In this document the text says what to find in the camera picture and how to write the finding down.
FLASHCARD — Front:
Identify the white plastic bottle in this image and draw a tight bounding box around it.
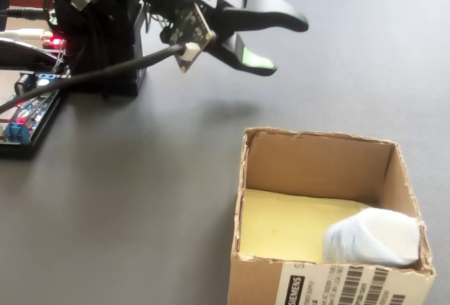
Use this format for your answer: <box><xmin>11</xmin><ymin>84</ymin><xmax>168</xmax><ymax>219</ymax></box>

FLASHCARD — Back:
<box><xmin>322</xmin><ymin>207</ymin><xmax>421</xmax><ymax>269</ymax></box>

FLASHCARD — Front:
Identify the open cardboard box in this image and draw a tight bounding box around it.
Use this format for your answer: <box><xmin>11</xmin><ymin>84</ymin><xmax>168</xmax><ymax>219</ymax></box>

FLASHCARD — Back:
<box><xmin>226</xmin><ymin>126</ymin><xmax>437</xmax><ymax>305</ymax></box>

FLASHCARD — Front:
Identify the dark grey table mat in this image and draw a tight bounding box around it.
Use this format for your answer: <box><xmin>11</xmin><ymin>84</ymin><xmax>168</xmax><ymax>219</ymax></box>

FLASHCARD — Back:
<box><xmin>0</xmin><ymin>0</ymin><xmax>450</xmax><ymax>305</ymax></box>

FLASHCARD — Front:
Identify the yellow foam pad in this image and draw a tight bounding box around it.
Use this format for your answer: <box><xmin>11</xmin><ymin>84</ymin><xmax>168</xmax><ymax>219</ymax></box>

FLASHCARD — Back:
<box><xmin>238</xmin><ymin>188</ymin><xmax>381</xmax><ymax>264</ymax></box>

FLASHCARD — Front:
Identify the blue controller board black tray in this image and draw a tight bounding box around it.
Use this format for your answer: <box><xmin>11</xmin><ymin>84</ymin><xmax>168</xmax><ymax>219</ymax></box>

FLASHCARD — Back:
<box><xmin>0</xmin><ymin>70</ymin><xmax>72</xmax><ymax>160</ymax></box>

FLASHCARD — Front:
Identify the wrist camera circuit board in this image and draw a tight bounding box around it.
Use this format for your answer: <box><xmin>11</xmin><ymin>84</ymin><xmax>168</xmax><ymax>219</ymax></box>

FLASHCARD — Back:
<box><xmin>159</xmin><ymin>1</ymin><xmax>217</xmax><ymax>74</ymax></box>

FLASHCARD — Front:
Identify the thick black camera cable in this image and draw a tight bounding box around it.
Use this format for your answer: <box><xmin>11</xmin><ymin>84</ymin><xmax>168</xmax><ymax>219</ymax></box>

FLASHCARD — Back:
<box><xmin>0</xmin><ymin>42</ymin><xmax>202</xmax><ymax>115</ymax></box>

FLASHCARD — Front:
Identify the clear plastic cable plug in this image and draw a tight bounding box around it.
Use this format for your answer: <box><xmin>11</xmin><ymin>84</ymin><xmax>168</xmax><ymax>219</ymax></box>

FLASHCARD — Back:
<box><xmin>67</xmin><ymin>0</ymin><xmax>96</xmax><ymax>12</ymax></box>

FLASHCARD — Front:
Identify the white cable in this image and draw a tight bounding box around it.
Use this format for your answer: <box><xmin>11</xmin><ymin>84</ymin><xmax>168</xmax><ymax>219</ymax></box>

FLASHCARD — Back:
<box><xmin>0</xmin><ymin>27</ymin><xmax>49</xmax><ymax>39</ymax></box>

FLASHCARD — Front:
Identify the black power cable barrel plug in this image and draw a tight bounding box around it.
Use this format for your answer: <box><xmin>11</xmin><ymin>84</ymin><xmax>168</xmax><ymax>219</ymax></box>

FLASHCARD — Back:
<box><xmin>0</xmin><ymin>6</ymin><xmax>51</xmax><ymax>22</ymax></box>

